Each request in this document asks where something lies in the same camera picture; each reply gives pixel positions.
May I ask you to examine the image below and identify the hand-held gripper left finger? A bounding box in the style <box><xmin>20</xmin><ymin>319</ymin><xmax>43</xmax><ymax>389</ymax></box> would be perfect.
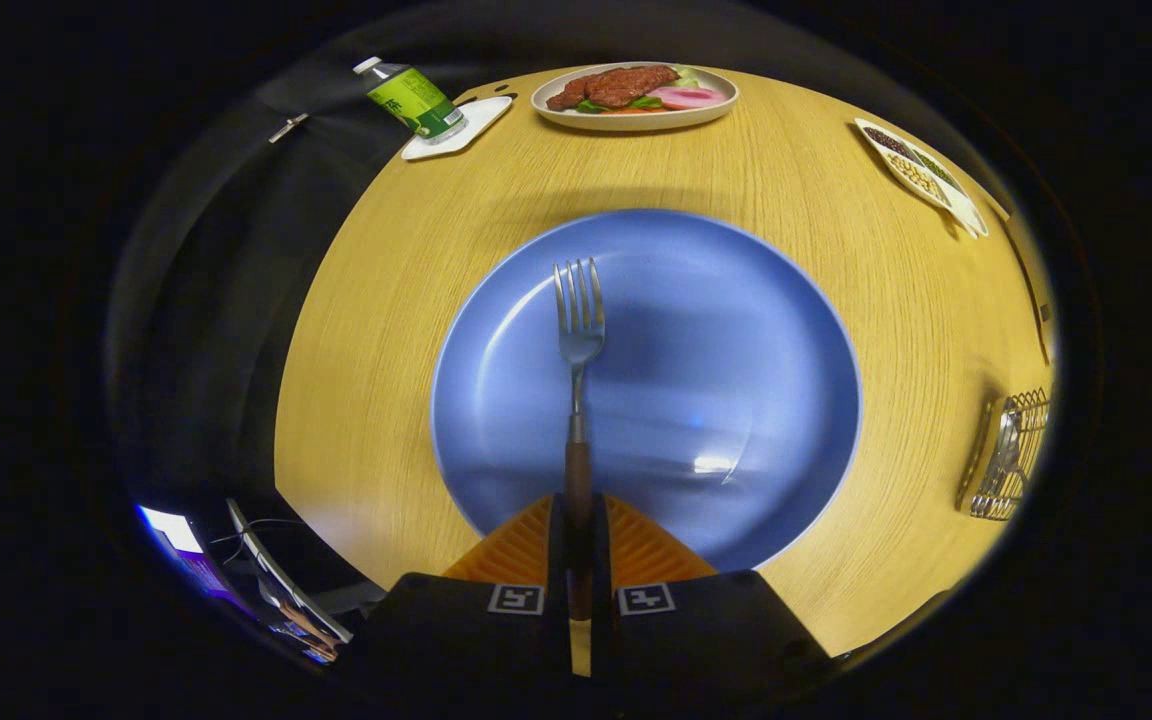
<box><xmin>356</xmin><ymin>493</ymin><xmax>569</xmax><ymax>691</ymax></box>

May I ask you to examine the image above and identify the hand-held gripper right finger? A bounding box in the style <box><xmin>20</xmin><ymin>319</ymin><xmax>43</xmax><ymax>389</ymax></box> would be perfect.
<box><xmin>593</xmin><ymin>493</ymin><xmax>832</xmax><ymax>691</ymax></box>

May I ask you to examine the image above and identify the wooden-handled metal fork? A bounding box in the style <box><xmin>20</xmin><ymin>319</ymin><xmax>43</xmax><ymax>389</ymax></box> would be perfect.
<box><xmin>553</xmin><ymin>258</ymin><xmax>606</xmax><ymax>623</ymax></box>

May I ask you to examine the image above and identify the wooden-handled metal spoon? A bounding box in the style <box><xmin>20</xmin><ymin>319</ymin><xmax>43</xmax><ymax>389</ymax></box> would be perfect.
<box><xmin>991</xmin><ymin>410</ymin><xmax>1023</xmax><ymax>493</ymax></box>

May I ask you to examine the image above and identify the blue plate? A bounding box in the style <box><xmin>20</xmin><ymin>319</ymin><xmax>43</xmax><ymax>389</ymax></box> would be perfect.
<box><xmin>430</xmin><ymin>208</ymin><xmax>863</xmax><ymax>573</ymax></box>

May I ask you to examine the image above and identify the grey metal stand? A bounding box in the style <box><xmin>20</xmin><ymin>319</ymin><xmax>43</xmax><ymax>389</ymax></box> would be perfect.
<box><xmin>226</xmin><ymin>498</ymin><xmax>387</xmax><ymax>646</ymax></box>

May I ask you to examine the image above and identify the computer monitor screen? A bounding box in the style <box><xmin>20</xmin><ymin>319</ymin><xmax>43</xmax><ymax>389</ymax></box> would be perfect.
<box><xmin>136</xmin><ymin>505</ymin><xmax>237</xmax><ymax>603</ymax></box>

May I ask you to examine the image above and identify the black backdrop cloth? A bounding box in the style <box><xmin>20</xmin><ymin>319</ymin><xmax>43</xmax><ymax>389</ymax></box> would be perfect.
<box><xmin>106</xmin><ymin>0</ymin><xmax>1057</xmax><ymax>601</ymax></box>

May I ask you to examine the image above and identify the white square coaster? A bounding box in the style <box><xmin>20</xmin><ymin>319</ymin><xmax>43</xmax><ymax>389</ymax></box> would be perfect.
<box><xmin>401</xmin><ymin>95</ymin><xmax>514</xmax><ymax>162</ymax></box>

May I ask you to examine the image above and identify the beige plate of food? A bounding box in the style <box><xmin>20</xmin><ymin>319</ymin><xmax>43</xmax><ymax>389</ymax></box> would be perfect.
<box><xmin>531</xmin><ymin>63</ymin><xmax>740</xmax><ymax>132</ymax></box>

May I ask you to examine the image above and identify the green drink bottle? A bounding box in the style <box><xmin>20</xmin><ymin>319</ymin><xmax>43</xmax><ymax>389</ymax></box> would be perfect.
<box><xmin>353</xmin><ymin>57</ymin><xmax>468</xmax><ymax>144</ymax></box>

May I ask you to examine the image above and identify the white divided bean dish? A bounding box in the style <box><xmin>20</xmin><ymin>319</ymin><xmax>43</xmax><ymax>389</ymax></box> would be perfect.
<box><xmin>854</xmin><ymin>117</ymin><xmax>990</xmax><ymax>239</ymax></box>

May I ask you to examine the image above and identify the metal wire basket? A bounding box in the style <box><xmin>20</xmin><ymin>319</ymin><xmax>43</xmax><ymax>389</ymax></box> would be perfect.
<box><xmin>956</xmin><ymin>388</ymin><xmax>1051</xmax><ymax>521</ymax></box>

